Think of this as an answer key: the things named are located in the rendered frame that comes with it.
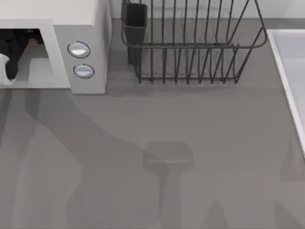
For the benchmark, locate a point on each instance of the pale microwave oven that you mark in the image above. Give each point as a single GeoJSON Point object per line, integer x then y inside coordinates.
{"type": "Point", "coordinates": [78, 31]}

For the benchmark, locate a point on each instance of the round silver microwave knob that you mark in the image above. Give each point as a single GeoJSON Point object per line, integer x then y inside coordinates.
{"type": "Point", "coordinates": [78, 49]}
{"type": "Point", "coordinates": [83, 71]}

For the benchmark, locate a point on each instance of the dark grey cutlery holder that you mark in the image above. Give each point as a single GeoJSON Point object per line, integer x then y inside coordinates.
{"type": "Point", "coordinates": [135, 31]}

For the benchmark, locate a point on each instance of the white sink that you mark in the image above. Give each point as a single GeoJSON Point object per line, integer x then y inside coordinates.
{"type": "Point", "coordinates": [289, 59]}

